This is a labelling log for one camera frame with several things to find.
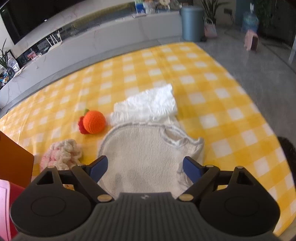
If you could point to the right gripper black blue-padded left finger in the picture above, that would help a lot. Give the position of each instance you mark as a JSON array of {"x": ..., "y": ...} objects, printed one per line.
[{"x": 87, "y": 178}]

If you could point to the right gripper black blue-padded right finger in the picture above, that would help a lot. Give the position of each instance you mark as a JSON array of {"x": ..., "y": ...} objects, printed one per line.
[{"x": 202, "y": 177}]

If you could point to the pink white knit scrunchie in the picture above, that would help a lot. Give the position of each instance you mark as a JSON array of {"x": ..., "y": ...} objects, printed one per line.
[{"x": 63, "y": 155}]

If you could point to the orange crocheted fruit toy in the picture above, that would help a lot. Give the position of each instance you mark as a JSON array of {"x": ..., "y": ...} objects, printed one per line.
[{"x": 92, "y": 122}]

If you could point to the white baby bib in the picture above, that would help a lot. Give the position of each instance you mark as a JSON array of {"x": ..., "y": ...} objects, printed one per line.
[{"x": 148, "y": 157}]

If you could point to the orange cardboard box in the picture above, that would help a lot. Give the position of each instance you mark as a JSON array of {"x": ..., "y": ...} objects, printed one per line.
[{"x": 16, "y": 163}]

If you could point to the yellow white checkered cloth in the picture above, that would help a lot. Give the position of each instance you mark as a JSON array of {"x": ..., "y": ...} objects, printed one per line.
[{"x": 211, "y": 104}]

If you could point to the red box lid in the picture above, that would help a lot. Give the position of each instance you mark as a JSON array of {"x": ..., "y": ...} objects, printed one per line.
[{"x": 9, "y": 192}]

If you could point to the white folded cloth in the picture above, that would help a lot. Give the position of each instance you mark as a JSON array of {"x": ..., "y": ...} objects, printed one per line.
[{"x": 156, "y": 105}]

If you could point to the white marble TV console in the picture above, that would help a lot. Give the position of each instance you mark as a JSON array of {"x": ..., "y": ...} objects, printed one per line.
[{"x": 82, "y": 50}]

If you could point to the potted plant on console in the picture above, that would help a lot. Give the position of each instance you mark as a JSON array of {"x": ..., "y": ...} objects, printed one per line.
[{"x": 5, "y": 62}]

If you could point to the white wifi router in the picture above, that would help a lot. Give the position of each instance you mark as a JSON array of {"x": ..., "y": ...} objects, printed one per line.
[{"x": 54, "y": 39}]

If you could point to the pink space heater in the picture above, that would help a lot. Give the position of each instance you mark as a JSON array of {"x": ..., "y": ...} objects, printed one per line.
[{"x": 251, "y": 41}]

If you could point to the pastel woven handbag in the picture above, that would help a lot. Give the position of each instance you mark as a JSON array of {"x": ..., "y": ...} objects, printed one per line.
[{"x": 209, "y": 28}]

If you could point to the blue-grey cylindrical trash bin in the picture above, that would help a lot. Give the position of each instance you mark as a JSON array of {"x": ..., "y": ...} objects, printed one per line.
[{"x": 192, "y": 23}]

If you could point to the blue water jug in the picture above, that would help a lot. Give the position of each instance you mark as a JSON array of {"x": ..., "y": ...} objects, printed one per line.
[{"x": 250, "y": 21}]

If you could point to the tall green floor plant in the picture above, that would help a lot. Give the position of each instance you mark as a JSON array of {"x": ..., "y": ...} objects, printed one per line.
[{"x": 211, "y": 6}]

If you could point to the black wall television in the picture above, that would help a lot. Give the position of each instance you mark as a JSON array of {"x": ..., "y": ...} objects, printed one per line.
[{"x": 22, "y": 16}]

